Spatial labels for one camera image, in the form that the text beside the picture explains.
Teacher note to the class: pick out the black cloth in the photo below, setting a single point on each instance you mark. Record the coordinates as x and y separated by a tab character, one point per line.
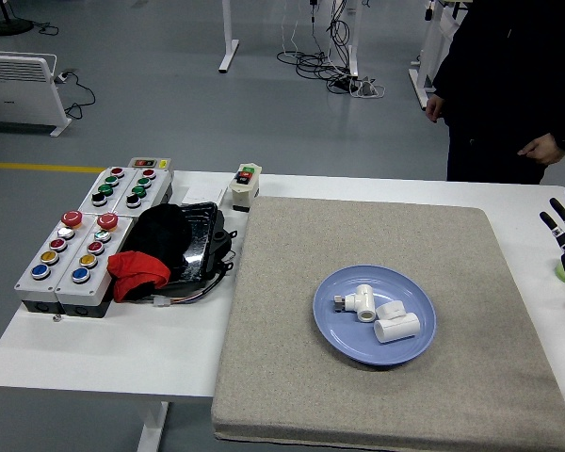
162	230

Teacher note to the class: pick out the person's left hand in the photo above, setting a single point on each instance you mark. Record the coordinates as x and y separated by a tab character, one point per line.
544	151

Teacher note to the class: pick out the beige green-red push switch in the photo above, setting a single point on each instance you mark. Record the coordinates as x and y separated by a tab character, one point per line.
244	186

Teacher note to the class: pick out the blue round plate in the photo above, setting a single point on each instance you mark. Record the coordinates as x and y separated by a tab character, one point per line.
339	339

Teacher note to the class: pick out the person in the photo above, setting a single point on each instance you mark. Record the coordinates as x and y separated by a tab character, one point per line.
499	85

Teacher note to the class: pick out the black plastic tray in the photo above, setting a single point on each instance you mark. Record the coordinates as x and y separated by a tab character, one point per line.
200	235

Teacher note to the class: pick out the white tee pipe metal end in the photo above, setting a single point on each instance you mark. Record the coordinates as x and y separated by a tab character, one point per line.
362	303

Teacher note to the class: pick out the white four-button control box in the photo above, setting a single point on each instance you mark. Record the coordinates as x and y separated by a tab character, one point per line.
141	190
104	188

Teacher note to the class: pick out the white panel heater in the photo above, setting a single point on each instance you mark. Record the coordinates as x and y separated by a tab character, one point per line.
16	92

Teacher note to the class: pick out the large white tee pipe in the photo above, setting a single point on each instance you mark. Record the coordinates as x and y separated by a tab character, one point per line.
398	327

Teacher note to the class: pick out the person's hand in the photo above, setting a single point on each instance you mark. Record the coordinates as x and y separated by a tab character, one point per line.
544	151
435	108

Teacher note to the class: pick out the grey-brown mat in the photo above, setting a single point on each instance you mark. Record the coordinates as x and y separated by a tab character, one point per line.
358	235

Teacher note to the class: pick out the small grey rocker switch box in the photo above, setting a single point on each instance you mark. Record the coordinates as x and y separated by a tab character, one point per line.
150	163

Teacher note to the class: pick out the red cloth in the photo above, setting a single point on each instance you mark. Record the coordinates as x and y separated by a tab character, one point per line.
134	275

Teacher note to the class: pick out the white paper sheet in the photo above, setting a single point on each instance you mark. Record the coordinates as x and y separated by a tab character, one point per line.
202	194

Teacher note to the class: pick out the white desk leg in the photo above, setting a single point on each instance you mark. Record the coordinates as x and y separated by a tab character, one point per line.
228	42
353	47

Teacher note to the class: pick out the white desk with panel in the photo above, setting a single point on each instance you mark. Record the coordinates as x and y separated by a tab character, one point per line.
428	56

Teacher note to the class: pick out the person's right hand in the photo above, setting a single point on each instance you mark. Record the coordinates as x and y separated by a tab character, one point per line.
435	108

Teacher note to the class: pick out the black round stand base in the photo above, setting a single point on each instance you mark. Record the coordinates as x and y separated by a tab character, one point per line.
7	26

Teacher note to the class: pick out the white table leg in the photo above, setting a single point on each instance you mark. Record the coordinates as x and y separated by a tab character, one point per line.
151	428

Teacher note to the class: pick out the white five-button emergency-stop box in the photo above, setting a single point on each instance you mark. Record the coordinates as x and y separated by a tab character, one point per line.
52	256
92	263

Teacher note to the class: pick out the green translucent cup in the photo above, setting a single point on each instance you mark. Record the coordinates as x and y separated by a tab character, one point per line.
561	272

